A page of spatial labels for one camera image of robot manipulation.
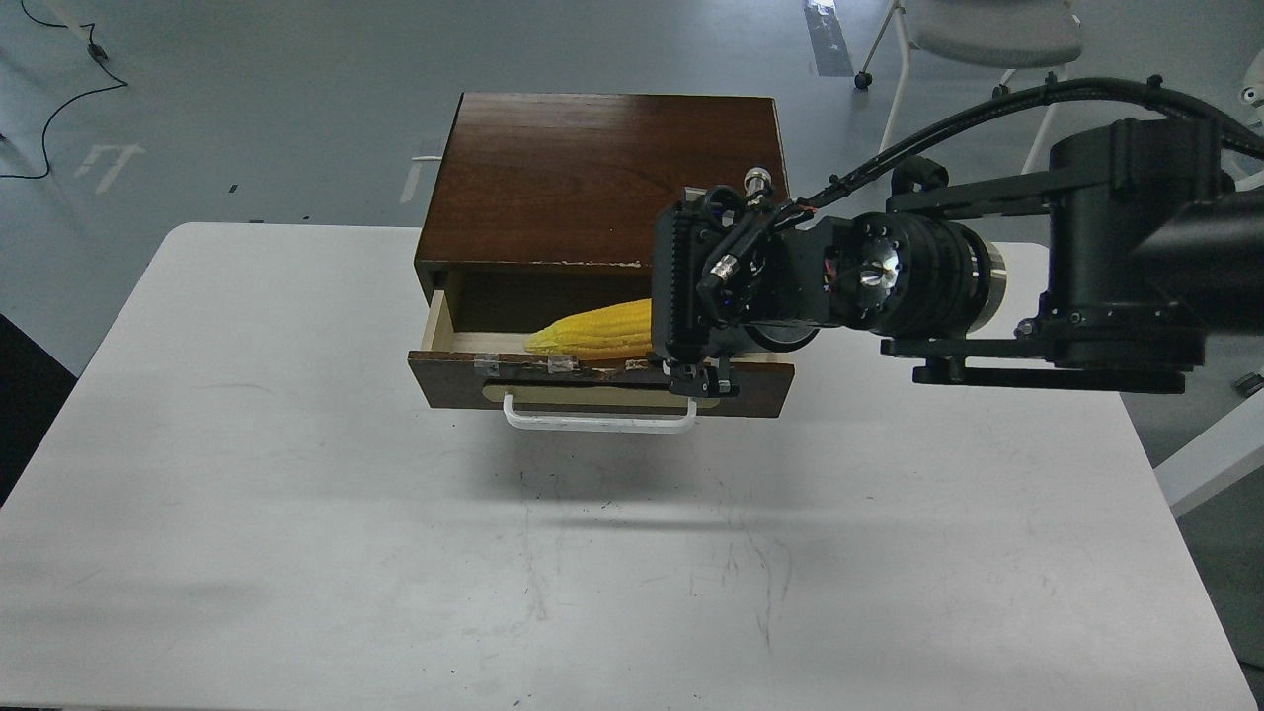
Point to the yellow corn cob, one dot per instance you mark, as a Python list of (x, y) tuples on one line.
[(622, 330)]

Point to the dark wooden drawer cabinet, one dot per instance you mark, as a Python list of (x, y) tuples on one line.
[(566, 187)]

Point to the wooden drawer with white handle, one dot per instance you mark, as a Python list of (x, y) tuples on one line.
[(472, 357)]

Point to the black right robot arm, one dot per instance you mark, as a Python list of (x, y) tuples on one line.
[(1106, 272)]

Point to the grey white office chair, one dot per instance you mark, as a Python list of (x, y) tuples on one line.
[(1013, 35)]

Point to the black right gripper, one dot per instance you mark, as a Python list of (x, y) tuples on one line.
[(733, 273)]

